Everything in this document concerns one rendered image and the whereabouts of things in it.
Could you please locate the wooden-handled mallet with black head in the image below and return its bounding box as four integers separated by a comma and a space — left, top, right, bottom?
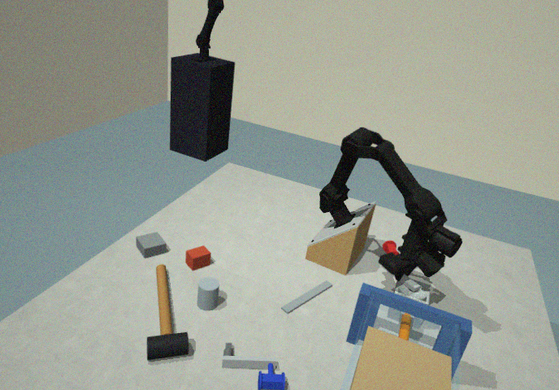
146, 265, 189, 360

